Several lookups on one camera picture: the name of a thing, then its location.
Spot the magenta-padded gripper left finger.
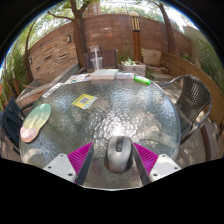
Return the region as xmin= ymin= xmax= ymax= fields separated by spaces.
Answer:
xmin=43 ymin=142 xmax=95 ymax=185

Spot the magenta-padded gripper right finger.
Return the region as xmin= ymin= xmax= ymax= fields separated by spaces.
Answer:
xmin=132 ymin=143 xmax=183 ymax=186

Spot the grey and black computer mouse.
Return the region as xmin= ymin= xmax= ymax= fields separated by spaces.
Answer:
xmin=106 ymin=135 xmax=134 ymax=174

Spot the green mouse pad, pink rest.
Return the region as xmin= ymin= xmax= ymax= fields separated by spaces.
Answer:
xmin=19 ymin=103 xmax=53 ymax=144

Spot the yellow card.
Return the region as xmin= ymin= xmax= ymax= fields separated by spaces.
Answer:
xmin=72 ymin=93 xmax=98 ymax=110

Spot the white license plate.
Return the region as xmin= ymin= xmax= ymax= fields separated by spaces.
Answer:
xmin=41 ymin=82 xmax=64 ymax=99

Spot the dark wicker chair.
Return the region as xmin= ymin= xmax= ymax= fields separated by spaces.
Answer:
xmin=159 ymin=74 xmax=212 ymax=146

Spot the black metal patio chair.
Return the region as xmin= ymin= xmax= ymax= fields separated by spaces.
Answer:
xmin=0 ymin=97 xmax=34 ymax=156

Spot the green highlighter pen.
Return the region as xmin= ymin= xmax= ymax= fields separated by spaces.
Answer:
xmin=133 ymin=75 xmax=152 ymax=86

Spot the colourful printed paper sheet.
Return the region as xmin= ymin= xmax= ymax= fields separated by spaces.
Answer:
xmin=64 ymin=73 xmax=92 ymax=85

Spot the stone raised bed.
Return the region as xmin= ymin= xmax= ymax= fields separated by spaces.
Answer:
xmin=16 ymin=63 xmax=81 ymax=104

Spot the small white book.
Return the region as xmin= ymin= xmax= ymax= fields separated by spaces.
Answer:
xmin=115 ymin=71 xmax=136 ymax=81

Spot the large white book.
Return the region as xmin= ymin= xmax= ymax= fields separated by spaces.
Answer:
xmin=89 ymin=68 xmax=120 ymax=81

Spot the white planter box with plants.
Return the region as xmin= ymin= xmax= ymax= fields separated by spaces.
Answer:
xmin=120 ymin=58 xmax=147 ymax=78

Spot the clear plastic cup with straw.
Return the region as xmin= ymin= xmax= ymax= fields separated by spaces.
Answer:
xmin=90 ymin=46 xmax=104 ymax=71

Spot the curved wooden bench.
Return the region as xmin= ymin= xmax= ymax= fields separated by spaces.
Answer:
xmin=159 ymin=51 xmax=224 ymax=128

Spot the beige boulder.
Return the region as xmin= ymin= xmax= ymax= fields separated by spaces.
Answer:
xmin=141 ymin=48 xmax=163 ymax=67

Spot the dark wooden slatted chair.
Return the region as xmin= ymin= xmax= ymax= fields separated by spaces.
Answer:
xmin=83 ymin=49 xmax=119 ymax=73

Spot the thick tree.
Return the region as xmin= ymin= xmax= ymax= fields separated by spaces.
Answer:
xmin=46 ymin=0 xmax=98 ymax=69

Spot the slender tree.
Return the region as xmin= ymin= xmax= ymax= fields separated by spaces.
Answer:
xmin=156 ymin=1 xmax=177 ymax=55

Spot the wooden garden lamp post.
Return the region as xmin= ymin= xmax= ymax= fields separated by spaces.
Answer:
xmin=129 ymin=10 xmax=142 ymax=63

